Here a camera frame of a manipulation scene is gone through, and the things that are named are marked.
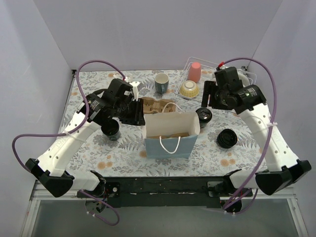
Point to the white blue paper bag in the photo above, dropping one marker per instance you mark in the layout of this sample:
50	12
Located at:
171	133

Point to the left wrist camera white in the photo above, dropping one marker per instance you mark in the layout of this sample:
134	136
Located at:
136	86

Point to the pink plastic cup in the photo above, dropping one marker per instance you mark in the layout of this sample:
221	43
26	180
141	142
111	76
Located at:
195	71

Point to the single brown cup carrier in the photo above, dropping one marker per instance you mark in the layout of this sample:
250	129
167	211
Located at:
176	135

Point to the white plate front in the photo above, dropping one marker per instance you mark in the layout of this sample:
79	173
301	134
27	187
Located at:
244	79

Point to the yellow patterned bowl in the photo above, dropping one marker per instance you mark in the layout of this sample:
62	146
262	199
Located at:
189	89

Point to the brown cardboard cup carrier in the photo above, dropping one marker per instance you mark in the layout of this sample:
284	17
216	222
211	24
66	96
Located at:
153	106

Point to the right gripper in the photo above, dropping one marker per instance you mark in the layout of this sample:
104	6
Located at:
208	94

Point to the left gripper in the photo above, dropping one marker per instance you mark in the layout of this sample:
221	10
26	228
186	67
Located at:
138	111

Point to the black coffee cup lid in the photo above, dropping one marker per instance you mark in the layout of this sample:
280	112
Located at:
204	112

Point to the blue ceramic mug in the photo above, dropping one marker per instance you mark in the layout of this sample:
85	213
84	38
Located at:
161	83

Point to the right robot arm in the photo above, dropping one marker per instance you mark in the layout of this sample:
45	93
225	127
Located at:
284	168

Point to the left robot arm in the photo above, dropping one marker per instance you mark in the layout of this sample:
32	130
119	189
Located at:
103	109

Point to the white wire dish rack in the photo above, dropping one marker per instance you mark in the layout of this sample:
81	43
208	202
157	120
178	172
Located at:
207	73

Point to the dark takeout coffee cup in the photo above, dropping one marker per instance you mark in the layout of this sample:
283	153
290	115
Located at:
203	121

